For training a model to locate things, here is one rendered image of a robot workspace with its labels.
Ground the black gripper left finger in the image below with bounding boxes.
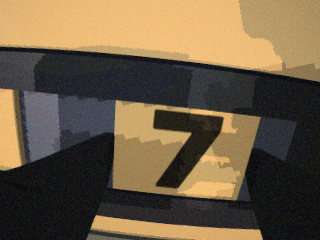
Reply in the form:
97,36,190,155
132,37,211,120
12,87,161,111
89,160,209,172
0,132,115,240

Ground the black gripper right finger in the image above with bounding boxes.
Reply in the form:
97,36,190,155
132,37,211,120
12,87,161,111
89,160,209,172
245,148,320,240

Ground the tan flat board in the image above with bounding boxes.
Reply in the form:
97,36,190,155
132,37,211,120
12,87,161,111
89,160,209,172
0,0,320,240

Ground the tan tile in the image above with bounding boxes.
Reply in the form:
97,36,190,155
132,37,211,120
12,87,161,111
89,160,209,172
0,88,27,171
112,101,260,201

